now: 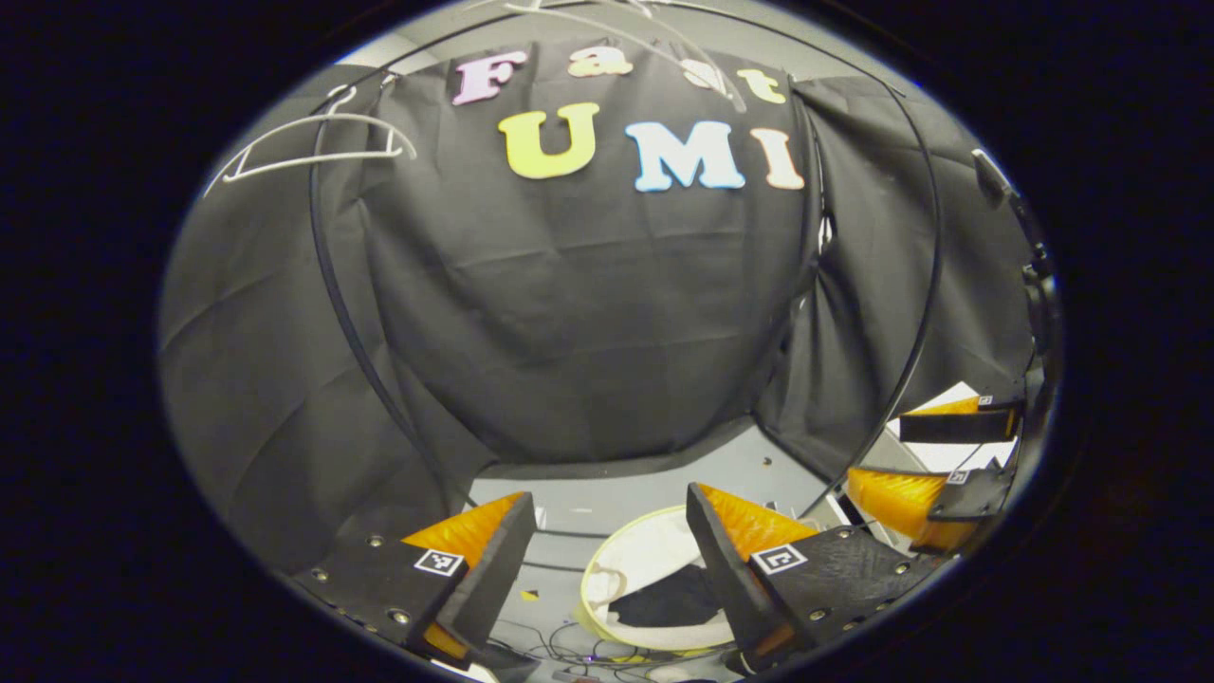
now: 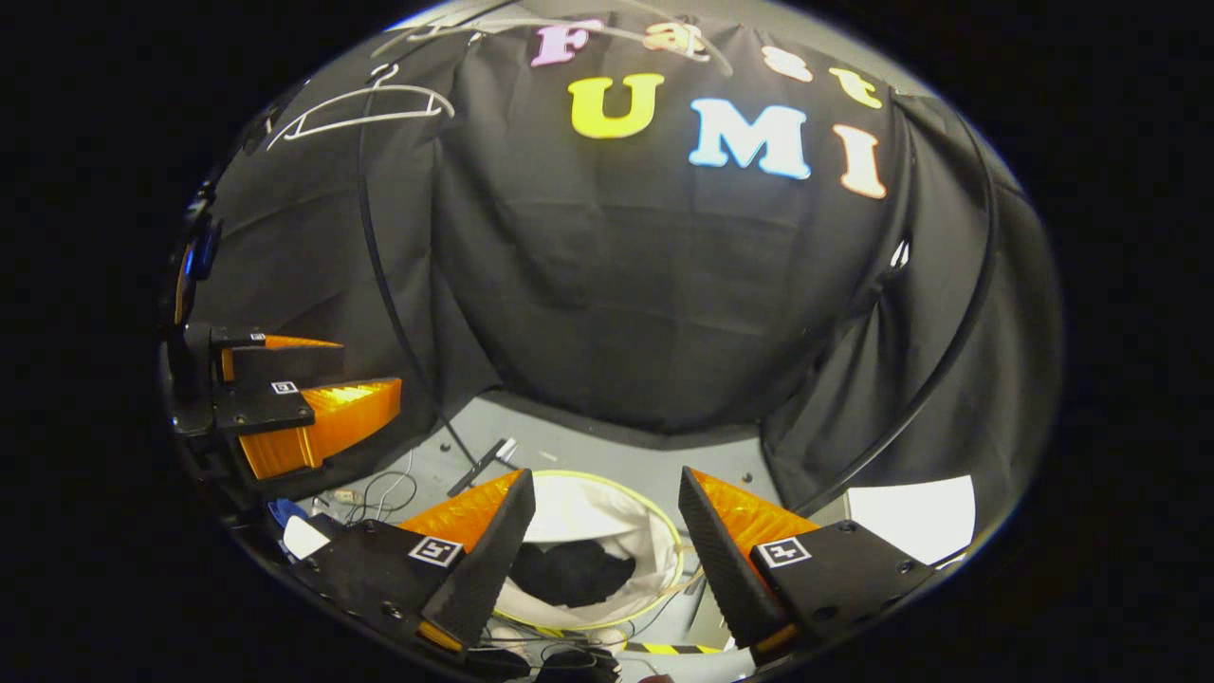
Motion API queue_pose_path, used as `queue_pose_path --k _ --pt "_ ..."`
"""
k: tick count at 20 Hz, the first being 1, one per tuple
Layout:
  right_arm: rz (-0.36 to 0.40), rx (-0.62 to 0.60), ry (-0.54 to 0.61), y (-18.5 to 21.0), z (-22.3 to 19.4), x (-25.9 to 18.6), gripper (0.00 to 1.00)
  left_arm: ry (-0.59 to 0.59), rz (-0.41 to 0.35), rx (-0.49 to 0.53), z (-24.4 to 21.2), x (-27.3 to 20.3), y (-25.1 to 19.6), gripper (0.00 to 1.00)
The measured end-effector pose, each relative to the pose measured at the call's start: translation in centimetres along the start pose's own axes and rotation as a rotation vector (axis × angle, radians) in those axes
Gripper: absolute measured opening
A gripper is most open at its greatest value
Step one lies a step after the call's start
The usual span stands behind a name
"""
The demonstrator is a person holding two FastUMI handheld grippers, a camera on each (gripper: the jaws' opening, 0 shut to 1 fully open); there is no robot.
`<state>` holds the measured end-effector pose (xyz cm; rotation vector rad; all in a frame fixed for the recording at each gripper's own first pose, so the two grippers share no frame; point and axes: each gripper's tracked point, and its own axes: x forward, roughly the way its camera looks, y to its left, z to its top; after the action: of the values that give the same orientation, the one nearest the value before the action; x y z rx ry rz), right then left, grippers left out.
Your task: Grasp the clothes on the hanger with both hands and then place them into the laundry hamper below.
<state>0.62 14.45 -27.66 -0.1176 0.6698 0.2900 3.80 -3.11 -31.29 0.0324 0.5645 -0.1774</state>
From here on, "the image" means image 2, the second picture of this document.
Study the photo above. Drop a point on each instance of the blue object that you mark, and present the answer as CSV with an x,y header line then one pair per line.
x,y
285,512

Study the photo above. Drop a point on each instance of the white flat sheet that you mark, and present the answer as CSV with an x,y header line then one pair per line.
x,y
915,517

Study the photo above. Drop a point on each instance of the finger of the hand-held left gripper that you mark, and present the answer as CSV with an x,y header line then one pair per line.
x,y
285,360
332,417

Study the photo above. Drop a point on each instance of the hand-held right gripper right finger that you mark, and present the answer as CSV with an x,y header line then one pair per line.
x,y
716,550

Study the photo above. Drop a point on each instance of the white laundry hamper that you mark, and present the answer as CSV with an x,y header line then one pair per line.
x,y
588,507

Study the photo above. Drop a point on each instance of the black backdrop cloth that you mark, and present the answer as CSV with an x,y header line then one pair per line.
x,y
616,285

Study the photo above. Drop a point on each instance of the small black white tool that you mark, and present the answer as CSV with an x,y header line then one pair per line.
x,y
484,465

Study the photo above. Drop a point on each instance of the white plastic hanger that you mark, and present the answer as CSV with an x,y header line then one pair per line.
x,y
607,28
379,104

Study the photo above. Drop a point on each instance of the black clothes rack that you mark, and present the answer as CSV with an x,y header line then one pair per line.
x,y
379,285

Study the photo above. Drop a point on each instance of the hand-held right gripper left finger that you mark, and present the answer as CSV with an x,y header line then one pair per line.
x,y
493,550

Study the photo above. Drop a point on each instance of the yellow black floor tape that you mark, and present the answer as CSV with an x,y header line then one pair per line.
x,y
673,649

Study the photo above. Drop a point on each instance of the black jacket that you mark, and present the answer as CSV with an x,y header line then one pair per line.
x,y
574,574

